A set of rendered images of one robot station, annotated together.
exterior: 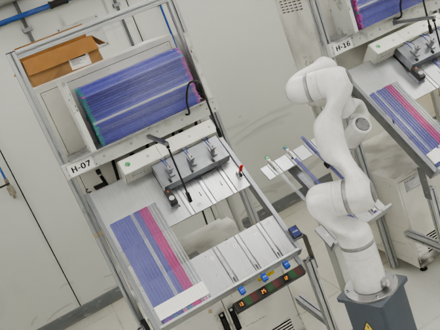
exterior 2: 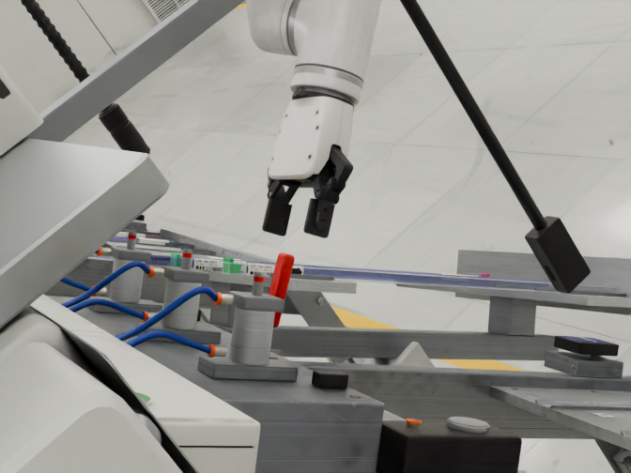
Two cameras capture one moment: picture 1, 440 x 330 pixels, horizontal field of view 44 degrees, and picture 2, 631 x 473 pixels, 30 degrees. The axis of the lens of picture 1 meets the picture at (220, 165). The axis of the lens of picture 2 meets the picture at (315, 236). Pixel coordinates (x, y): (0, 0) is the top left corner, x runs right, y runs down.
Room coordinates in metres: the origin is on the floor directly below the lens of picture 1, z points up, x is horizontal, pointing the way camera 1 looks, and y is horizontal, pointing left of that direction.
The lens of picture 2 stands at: (2.31, 0.81, 1.44)
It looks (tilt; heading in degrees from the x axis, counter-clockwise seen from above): 21 degrees down; 268
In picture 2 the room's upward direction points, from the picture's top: 34 degrees counter-clockwise
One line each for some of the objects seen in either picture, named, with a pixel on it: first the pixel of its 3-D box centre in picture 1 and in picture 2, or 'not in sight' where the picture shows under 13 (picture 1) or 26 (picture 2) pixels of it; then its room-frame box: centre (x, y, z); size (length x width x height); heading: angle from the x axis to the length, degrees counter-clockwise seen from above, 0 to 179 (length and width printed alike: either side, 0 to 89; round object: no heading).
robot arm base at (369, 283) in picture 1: (364, 265); not in sight; (1.68, -0.34, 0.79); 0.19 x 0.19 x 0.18
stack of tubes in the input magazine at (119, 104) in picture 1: (139, 95); not in sight; (2.51, 0.23, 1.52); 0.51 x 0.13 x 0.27; 107
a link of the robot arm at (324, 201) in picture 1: (338, 214); not in sight; (1.69, -0.31, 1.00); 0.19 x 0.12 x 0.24; 63
